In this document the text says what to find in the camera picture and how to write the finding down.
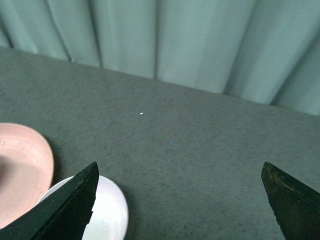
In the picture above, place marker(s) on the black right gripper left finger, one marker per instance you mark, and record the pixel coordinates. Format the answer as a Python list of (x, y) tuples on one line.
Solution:
[(63, 215)]

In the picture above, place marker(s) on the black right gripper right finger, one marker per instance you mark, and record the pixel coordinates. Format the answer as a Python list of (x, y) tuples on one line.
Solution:
[(295, 205)]

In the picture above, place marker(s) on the light pink bowl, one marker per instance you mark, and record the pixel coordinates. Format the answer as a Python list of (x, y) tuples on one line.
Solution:
[(110, 213)]

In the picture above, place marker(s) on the pink plate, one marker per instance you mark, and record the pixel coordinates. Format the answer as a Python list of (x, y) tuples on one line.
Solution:
[(26, 170)]

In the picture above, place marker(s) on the grey-white curtain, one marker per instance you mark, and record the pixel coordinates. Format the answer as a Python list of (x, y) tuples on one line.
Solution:
[(265, 51)]

